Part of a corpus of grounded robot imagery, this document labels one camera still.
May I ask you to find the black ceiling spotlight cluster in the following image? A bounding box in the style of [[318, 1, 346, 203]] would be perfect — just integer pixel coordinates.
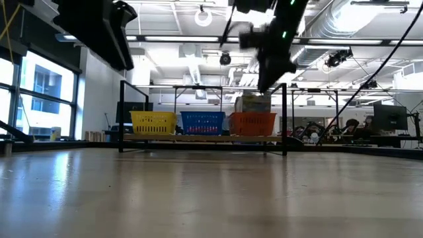
[[324, 48, 354, 69]]

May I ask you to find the white ceiling ring lamp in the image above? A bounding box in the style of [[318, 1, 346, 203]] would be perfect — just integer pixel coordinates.
[[194, 7, 213, 28]]

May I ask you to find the silver spiral ventilation duct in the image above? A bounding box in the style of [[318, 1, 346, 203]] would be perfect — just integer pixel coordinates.
[[292, 0, 355, 69]]

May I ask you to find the row of wooden blocks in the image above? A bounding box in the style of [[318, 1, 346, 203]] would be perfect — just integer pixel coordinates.
[[84, 130, 107, 143]]

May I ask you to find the long ceiling light strip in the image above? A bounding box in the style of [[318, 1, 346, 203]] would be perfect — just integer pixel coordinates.
[[55, 32, 423, 48]]

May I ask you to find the black metal background frame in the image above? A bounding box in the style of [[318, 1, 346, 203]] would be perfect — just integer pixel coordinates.
[[173, 85, 224, 113], [289, 87, 340, 134]]

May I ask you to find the black aluminium rig frame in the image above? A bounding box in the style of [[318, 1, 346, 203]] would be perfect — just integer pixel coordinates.
[[0, 119, 423, 161]]

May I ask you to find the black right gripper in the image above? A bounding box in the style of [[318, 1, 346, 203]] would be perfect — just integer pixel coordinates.
[[256, 46, 297, 94]]

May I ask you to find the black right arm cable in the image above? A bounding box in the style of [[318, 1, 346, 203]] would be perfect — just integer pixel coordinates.
[[316, 0, 423, 147]]

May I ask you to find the yellow cable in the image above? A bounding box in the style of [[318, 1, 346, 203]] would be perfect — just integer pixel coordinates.
[[0, 0, 23, 64]]

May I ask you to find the large office window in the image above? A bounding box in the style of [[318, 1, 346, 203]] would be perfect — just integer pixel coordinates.
[[0, 49, 79, 141]]

